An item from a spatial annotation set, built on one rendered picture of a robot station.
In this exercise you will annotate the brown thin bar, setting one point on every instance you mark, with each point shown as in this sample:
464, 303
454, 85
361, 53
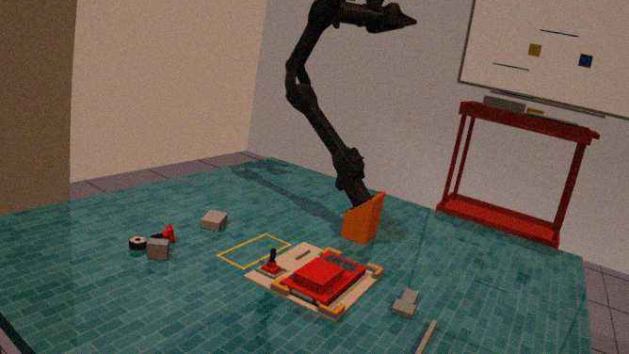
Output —
428, 333

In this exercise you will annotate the black toy tyre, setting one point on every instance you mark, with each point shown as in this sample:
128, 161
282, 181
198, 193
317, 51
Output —
137, 243

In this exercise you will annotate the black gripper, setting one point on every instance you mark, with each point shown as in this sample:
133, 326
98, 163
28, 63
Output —
390, 18

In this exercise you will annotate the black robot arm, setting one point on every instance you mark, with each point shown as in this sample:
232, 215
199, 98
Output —
347, 162

